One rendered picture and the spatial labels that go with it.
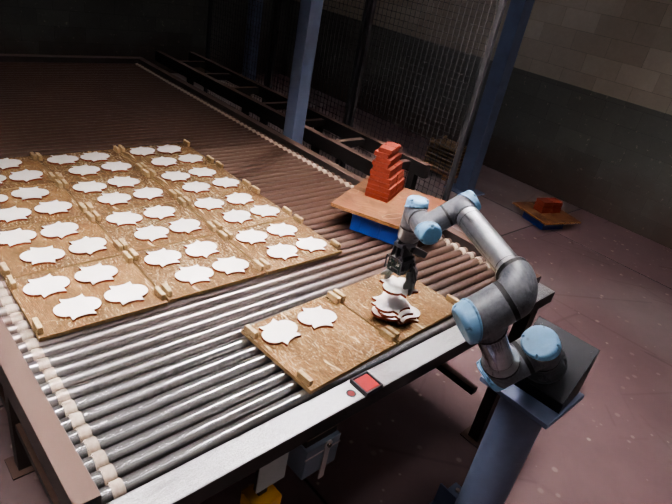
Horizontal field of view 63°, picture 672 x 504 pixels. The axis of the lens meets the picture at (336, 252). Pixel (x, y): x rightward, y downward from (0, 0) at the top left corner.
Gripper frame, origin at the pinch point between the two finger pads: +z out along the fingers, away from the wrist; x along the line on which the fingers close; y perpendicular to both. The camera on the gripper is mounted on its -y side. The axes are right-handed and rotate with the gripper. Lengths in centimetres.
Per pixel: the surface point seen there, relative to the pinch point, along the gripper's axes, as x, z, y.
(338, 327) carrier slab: -6.4, 13.9, 21.5
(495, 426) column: 46, 40, -15
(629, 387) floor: 63, 109, -200
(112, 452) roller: -3, 15, 105
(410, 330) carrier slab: 9.3, 14.1, -0.4
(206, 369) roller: -15, 16, 70
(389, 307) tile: 1.0, 7.2, 4.1
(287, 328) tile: -14.6, 12.6, 38.4
